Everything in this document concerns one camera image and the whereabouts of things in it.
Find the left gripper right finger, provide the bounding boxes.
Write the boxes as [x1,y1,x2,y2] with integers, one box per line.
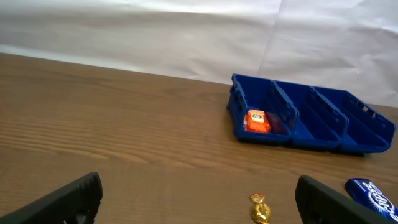
[294,174,398,224]

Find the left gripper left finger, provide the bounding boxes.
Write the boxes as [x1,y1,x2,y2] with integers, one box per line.
[0,172,103,224]

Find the gold candy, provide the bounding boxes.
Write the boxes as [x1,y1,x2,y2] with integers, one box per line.
[250,193,272,224]

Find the orange candy box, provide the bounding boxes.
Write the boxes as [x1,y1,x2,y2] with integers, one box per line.
[243,109,272,134]

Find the blue tray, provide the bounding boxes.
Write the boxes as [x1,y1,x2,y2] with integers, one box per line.
[226,73,397,154]

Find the blue candy pack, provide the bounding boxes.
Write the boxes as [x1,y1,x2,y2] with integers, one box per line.
[344,177,398,222]

